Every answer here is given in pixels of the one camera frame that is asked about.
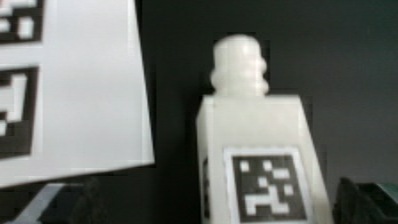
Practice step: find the white stool leg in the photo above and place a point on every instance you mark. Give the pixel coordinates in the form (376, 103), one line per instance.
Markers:
(259, 176)

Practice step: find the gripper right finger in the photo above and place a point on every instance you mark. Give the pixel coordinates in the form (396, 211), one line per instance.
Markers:
(366, 203)

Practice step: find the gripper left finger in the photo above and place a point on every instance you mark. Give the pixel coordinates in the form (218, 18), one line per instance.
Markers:
(58, 202)

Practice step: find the white marker sheet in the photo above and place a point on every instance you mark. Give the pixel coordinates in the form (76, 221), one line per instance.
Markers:
(74, 129)

